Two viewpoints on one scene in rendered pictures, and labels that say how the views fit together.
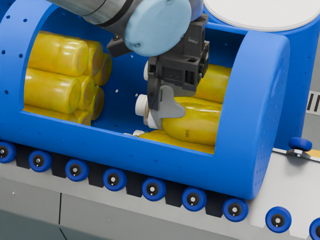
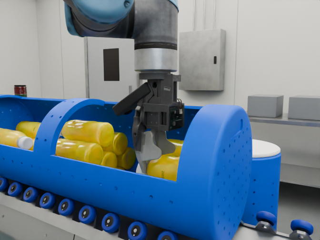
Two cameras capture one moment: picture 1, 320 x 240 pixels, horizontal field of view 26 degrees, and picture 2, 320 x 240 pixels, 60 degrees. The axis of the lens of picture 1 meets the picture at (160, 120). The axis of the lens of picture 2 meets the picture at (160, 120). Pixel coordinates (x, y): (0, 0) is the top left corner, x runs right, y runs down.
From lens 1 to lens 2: 0.68 m
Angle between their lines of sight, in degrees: 34
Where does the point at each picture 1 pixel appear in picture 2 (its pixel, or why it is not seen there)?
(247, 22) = not seen: hidden behind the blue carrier
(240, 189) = (201, 221)
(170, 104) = (150, 146)
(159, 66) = (143, 112)
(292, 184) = not seen: outside the picture
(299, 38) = (265, 165)
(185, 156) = (154, 184)
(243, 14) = not seen: hidden behind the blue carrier
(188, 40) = (164, 89)
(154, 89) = (136, 129)
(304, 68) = (271, 191)
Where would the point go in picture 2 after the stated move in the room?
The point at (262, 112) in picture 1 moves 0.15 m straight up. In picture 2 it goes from (219, 138) to (222, 48)
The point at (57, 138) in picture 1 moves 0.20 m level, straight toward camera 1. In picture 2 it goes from (69, 176) to (25, 220)
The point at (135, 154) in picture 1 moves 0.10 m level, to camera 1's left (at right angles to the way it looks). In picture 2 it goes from (118, 185) to (73, 181)
